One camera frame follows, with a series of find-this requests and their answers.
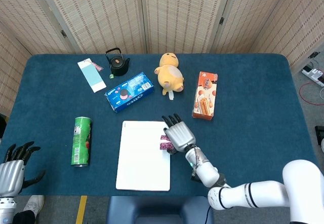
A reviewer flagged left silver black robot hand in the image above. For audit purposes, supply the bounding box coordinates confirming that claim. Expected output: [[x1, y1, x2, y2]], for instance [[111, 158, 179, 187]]
[[0, 141, 47, 198]]

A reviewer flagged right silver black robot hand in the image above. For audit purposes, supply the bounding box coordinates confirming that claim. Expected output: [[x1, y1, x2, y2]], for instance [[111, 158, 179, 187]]
[[161, 113, 197, 156]]

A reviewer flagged purple and white patterned packet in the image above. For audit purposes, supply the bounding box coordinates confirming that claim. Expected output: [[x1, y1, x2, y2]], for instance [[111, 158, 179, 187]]
[[158, 134, 175, 151]]

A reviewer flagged white rectangular board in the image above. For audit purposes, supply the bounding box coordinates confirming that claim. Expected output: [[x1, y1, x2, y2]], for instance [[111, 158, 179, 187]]
[[115, 120, 172, 192]]

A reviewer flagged white shoe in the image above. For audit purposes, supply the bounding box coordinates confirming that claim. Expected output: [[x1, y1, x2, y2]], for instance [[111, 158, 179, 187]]
[[23, 195, 45, 219]]

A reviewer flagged orange biscuit box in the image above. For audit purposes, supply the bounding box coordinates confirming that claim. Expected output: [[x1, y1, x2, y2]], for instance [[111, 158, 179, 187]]
[[192, 71, 218, 122]]

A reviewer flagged black trouser leg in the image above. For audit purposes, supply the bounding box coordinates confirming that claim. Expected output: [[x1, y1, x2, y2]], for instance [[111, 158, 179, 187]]
[[12, 210, 36, 224]]

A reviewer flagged yellow plush toy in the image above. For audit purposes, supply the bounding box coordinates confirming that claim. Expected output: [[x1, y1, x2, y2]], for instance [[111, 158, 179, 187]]
[[154, 52, 185, 100]]

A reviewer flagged blue Oreo cookie box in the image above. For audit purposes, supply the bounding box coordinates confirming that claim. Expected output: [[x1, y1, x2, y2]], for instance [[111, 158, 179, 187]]
[[105, 71, 155, 114]]

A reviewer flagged green chips can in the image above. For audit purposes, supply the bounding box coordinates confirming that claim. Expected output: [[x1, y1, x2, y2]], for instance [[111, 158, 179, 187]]
[[70, 116, 93, 167]]

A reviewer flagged black teapot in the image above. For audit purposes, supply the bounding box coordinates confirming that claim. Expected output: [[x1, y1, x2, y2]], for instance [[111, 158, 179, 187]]
[[105, 47, 131, 77]]

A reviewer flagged light blue white bookmark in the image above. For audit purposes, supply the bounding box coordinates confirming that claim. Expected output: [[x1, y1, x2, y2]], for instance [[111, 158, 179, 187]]
[[77, 58, 107, 93]]

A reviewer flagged woven folding screen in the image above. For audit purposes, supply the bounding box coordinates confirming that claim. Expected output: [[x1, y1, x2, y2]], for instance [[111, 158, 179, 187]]
[[0, 0, 324, 117]]

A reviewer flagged black white equipment piece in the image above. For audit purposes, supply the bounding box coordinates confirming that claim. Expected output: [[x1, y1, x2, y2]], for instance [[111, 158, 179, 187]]
[[314, 125, 324, 146]]

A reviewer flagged white power strip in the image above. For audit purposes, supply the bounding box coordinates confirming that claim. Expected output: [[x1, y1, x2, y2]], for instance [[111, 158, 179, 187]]
[[301, 65, 324, 87]]

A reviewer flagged red cable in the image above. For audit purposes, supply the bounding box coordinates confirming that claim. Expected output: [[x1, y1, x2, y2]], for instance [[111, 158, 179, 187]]
[[299, 82, 324, 105]]

